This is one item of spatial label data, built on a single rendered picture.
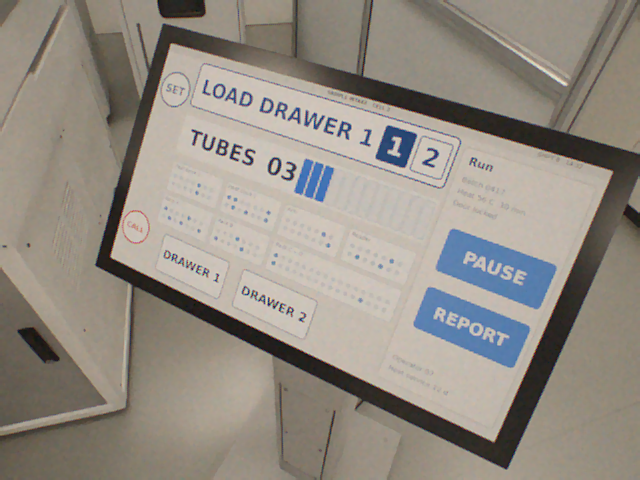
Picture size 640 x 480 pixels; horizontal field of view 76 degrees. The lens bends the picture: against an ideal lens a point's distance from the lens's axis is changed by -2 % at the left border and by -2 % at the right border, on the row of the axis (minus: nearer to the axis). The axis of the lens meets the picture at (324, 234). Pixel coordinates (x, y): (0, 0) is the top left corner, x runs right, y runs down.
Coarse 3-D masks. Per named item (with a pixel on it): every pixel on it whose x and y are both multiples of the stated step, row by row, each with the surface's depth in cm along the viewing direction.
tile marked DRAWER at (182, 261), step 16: (176, 240) 48; (160, 256) 49; (176, 256) 49; (192, 256) 48; (208, 256) 47; (160, 272) 49; (176, 272) 49; (192, 272) 48; (208, 272) 47; (224, 272) 47; (208, 288) 47
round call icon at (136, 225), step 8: (128, 208) 50; (136, 208) 50; (128, 216) 50; (136, 216) 50; (144, 216) 50; (152, 216) 49; (128, 224) 50; (136, 224) 50; (144, 224) 50; (152, 224) 49; (120, 232) 51; (128, 232) 50; (136, 232) 50; (144, 232) 50; (128, 240) 51; (136, 240) 50; (144, 240) 50; (144, 248) 50
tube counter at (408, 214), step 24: (264, 168) 45; (288, 168) 44; (312, 168) 43; (336, 168) 43; (288, 192) 44; (312, 192) 43; (336, 192) 43; (360, 192) 42; (384, 192) 41; (408, 192) 41; (360, 216) 42; (384, 216) 41; (408, 216) 41; (432, 216) 40
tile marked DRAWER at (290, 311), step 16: (256, 272) 46; (240, 288) 46; (256, 288) 46; (272, 288) 45; (288, 288) 44; (240, 304) 46; (256, 304) 46; (272, 304) 45; (288, 304) 45; (304, 304) 44; (272, 320) 45; (288, 320) 45; (304, 320) 44; (304, 336) 44
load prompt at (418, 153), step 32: (192, 96) 47; (224, 96) 46; (256, 96) 45; (288, 96) 44; (320, 96) 43; (288, 128) 44; (320, 128) 43; (352, 128) 42; (384, 128) 41; (416, 128) 40; (384, 160) 41; (416, 160) 40; (448, 160) 39
